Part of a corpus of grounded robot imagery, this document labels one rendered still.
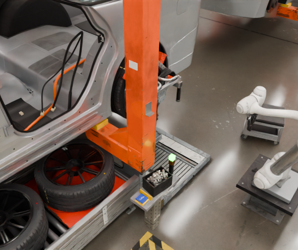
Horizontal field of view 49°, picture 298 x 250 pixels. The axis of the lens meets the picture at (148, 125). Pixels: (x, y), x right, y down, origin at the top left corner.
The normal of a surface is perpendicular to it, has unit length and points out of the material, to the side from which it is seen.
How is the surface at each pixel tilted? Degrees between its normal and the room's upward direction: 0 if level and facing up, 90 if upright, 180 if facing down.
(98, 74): 90
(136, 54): 90
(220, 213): 0
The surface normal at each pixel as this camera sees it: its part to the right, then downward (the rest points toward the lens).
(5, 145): 0.76, 0.43
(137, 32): -0.65, 0.47
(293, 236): 0.02, -0.78
